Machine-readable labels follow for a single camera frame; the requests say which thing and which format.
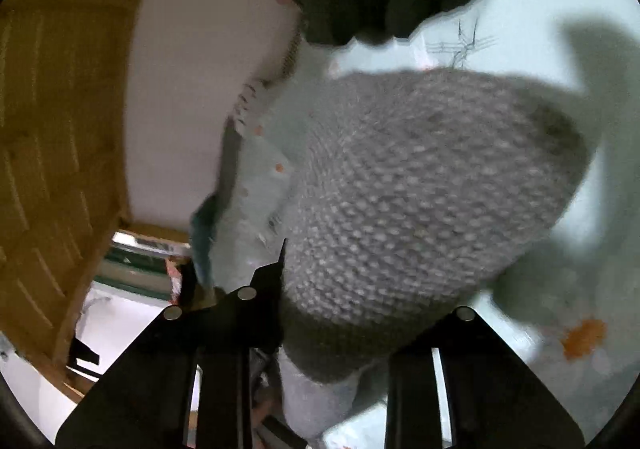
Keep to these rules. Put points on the wooden bunk bed frame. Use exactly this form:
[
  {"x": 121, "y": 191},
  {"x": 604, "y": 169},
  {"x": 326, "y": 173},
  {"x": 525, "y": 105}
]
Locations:
[{"x": 60, "y": 129}]

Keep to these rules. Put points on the teal pillow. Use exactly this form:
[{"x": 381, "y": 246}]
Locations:
[{"x": 202, "y": 234}]

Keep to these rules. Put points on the light blue floral duvet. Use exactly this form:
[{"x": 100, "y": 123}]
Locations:
[{"x": 525, "y": 4}]

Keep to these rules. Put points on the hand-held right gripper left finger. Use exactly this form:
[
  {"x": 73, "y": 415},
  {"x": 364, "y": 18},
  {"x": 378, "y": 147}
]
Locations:
[{"x": 265, "y": 290}]

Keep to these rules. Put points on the green framed window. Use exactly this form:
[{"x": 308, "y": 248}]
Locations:
[{"x": 140, "y": 259}]

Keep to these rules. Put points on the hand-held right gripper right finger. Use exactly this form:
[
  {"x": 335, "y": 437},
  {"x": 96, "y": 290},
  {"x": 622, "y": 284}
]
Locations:
[{"x": 450, "y": 335}]

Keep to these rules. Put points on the grey knit sweater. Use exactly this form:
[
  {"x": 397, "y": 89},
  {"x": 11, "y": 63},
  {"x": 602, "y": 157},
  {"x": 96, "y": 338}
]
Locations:
[{"x": 410, "y": 189}]

